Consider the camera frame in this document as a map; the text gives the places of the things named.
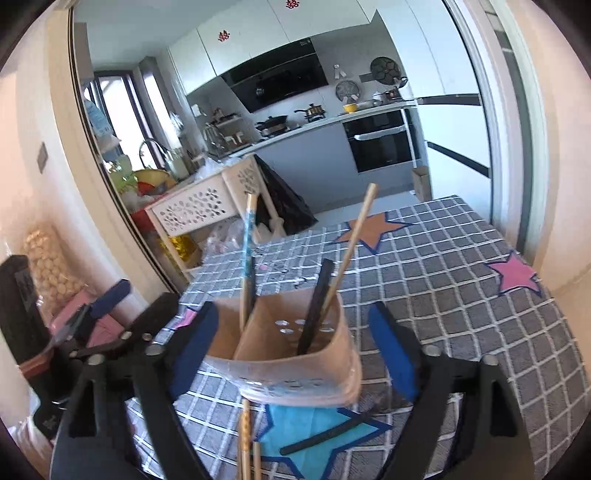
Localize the black built-in oven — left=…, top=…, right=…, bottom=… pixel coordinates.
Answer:
left=342, top=109, right=420, bottom=173

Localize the pink paper star left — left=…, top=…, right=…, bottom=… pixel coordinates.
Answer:
left=176, top=308, right=197, bottom=329

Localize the blue patterned wooden chopstick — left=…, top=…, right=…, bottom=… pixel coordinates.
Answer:
left=239, top=194, right=257, bottom=331

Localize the white plastic utensil holder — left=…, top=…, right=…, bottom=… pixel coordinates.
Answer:
left=204, top=288, right=363, bottom=408

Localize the white perforated chair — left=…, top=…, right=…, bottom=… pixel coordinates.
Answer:
left=145, top=154, right=286, bottom=280

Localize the black spoon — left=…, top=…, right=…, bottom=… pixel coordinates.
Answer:
left=280, top=404, right=380, bottom=456

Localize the black range hood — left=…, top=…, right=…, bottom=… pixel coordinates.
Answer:
left=221, top=38, right=329, bottom=113

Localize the pink paper star right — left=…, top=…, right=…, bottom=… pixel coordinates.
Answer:
left=485, top=251, right=542, bottom=297

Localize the pink paper star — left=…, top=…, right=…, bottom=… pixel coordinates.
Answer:
left=485, top=251, right=542, bottom=297
left=176, top=308, right=197, bottom=329

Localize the grey checked tablecloth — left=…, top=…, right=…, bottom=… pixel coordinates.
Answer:
left=156, top=196, right=590, bottom=479

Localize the dotted wooden chopstick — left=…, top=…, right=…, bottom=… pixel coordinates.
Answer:
left=238, top=398, right=252, bottom=480

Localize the bag of white balls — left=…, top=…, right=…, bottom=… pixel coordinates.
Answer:
left=22, top=224, right=85, bottom=318

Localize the wooden chopstick in holder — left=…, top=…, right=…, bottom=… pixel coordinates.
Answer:
left=320, top=183, right=378, bottom=321

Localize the plain wooden chopstick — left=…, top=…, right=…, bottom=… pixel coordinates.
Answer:
left=252, top=442, right=263, bottom=480

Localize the black utensil handle in holder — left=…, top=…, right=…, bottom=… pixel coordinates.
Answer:
left=297, top=259, right=335, bottom=356

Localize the pink cardboard box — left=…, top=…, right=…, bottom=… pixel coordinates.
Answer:
left=48, top=287, right=126, bottom=347

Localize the blue paper star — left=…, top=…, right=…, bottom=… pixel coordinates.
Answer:
left=256, top=405, right=391, bottom=479

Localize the orange paper star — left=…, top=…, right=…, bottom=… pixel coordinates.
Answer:
left=356, top=212, right=412, bottom=255

